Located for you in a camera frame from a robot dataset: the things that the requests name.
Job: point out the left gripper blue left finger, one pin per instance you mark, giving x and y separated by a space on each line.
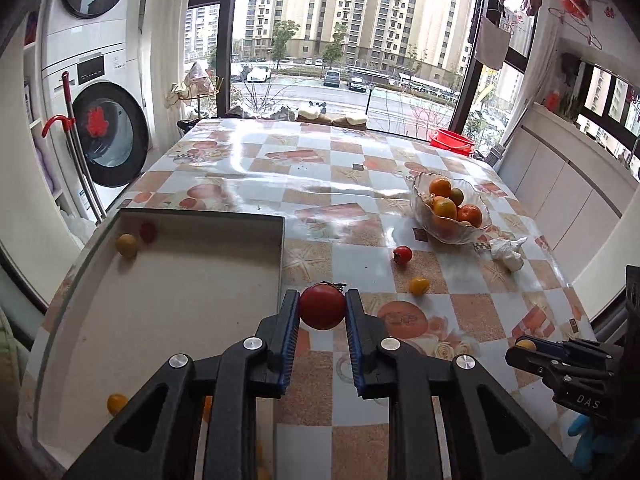
284 341

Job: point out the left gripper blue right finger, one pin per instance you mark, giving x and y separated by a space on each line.
360 344

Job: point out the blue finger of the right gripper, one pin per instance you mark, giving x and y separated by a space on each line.
547 347

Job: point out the small orange tangerine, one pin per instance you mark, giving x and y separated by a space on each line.
419 286

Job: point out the small yellow-green fruit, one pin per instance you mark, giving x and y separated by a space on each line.
127 245

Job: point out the yellow orange fruit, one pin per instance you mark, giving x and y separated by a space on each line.
526 344
115 403

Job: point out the large orange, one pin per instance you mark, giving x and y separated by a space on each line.
207 408

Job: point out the small red tomato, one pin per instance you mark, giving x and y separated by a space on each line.
148 232

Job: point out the blue gloved hand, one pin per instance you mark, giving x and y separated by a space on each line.
593 445

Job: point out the glass fruit bowl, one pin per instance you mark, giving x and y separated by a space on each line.
450 210

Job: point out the grey shallow box tray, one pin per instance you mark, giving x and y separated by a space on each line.
205 283

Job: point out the white low cabinet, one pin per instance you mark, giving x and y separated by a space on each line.
575 190

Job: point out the red plastic bucket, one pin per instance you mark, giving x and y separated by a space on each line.
451 141

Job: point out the white washing machine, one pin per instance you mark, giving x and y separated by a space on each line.
90 65

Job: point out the red handled mop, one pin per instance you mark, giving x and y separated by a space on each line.
69 126

